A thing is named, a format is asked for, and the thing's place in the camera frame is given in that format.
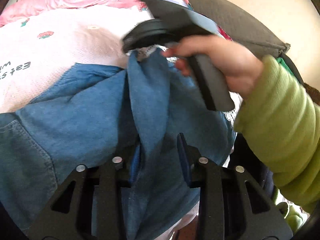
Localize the pink strawberry bear quilt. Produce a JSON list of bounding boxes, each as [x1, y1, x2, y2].
[[1, 5, 151, 113]]

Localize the grey upholstered headboard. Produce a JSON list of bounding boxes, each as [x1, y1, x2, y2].
[[189, 0, 291, 58]]

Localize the pink red blanket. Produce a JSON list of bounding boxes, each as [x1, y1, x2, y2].
[[1, 0, 146, 27]]

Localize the blue denim pants lace hem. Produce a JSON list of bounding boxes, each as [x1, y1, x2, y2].
[[1, 50, 236, 239]]

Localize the right hand red nails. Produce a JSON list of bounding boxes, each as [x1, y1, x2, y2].
[[163, 35, 264, 99]]

